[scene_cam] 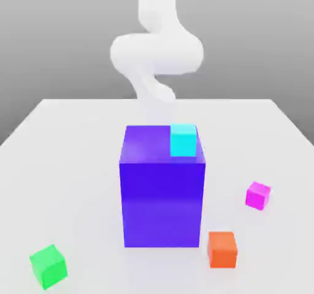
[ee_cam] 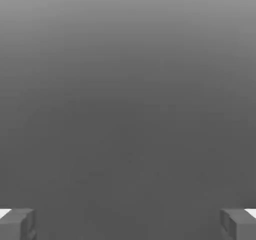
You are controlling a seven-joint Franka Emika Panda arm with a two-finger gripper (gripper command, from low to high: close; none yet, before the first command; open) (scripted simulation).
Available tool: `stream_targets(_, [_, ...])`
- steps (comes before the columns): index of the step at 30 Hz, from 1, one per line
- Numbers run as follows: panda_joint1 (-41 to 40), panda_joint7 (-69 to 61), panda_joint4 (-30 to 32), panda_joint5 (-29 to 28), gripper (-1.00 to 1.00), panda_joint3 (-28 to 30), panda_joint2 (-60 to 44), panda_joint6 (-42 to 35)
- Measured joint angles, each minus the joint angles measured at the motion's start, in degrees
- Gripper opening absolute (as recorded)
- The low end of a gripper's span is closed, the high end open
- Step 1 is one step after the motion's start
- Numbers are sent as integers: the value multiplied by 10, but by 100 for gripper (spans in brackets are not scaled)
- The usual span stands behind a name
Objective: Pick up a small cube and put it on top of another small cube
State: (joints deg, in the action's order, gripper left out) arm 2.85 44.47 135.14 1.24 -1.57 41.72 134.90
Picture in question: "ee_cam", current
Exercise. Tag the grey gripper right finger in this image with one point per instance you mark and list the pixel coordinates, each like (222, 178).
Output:
(242, 226)

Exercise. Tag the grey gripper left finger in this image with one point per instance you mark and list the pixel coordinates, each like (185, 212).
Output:
(14, 225)

